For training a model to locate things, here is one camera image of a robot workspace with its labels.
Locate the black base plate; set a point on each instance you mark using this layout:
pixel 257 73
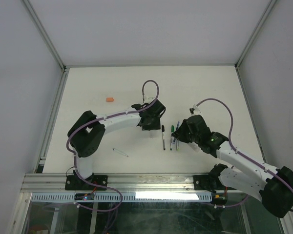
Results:
pixel 74 183
pixel 203 182

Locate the white black end pen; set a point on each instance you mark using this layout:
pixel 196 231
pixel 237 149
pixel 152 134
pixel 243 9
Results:
pixel 163 140

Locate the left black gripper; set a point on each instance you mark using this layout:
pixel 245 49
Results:
pixel 155 126

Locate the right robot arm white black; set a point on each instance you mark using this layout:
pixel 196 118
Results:
pixel 272 186

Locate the white slotted cable duct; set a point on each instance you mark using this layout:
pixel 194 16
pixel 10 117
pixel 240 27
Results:
pixel 151 196

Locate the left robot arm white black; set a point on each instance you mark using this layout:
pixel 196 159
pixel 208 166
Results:
pixel 86 134

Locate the orange pen cap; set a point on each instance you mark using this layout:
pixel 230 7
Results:
pixel 109 99

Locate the dark blue barrel pen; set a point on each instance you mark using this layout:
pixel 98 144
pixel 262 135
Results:
pixel 176 128

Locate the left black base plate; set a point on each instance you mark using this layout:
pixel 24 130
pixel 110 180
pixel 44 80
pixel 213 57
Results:
pixel 74 183

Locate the aluminium mounting rail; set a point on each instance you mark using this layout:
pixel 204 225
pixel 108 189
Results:
pixel 48 182

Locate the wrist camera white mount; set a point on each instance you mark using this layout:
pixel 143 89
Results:
pixel 194 110
pixel 147 99

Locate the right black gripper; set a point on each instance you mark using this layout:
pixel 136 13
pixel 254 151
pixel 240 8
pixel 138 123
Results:
pixel 179 133

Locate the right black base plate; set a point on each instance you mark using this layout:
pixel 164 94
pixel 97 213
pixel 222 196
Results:
pixel 203 182

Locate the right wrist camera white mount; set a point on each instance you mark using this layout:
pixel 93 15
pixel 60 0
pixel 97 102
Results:
pixel 194 110

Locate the white blue end pen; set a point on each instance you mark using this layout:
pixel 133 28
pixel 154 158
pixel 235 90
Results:
pixel 120 152

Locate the white green end pen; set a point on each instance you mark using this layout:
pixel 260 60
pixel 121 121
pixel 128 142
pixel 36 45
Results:
pixel 171 141

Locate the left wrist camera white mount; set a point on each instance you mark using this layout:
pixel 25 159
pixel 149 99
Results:
pixel 147 99

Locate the orange tip marker clear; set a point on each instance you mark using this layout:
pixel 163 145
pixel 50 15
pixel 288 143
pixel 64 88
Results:
pixel 195 147

